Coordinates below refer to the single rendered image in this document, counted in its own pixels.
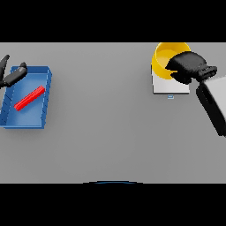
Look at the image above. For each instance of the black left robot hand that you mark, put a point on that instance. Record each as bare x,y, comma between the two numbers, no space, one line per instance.
13,76

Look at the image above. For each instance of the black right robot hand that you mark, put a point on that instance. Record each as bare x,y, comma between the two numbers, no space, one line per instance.
188,66

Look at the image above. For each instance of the yellow bowl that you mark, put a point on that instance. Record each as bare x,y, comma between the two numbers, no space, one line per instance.
164,60

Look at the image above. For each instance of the red beaker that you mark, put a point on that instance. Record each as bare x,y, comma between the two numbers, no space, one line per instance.
29,98

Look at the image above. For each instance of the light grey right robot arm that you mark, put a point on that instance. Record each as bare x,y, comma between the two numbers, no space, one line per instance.
214,101

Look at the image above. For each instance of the pale square measuring scale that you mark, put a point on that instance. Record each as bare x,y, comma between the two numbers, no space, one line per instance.
167,85

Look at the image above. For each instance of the blue tray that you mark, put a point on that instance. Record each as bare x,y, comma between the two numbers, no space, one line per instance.
28,100

